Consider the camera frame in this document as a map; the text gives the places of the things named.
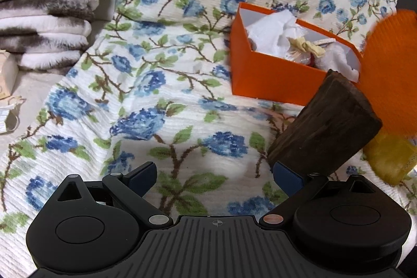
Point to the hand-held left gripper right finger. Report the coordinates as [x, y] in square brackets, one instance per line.
[286, 177]

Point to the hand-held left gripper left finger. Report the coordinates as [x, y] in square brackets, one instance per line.
[143, 178]

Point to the dark wooden block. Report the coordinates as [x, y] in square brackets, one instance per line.
[325, 125]

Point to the orange cardboard box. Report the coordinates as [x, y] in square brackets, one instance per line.
[270, 79]

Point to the beige scrunchie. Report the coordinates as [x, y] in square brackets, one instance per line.
[306, 45]

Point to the white tissue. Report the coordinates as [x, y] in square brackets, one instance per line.
[270, 33]

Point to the orange mat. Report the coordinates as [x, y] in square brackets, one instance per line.
[391, 76]

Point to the blue floral blanket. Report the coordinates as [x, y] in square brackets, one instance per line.
[163, 86]

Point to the white face mask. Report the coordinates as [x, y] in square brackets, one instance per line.
[8, 116]

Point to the brown white striped fluffy blanket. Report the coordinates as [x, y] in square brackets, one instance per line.
[49, 14]

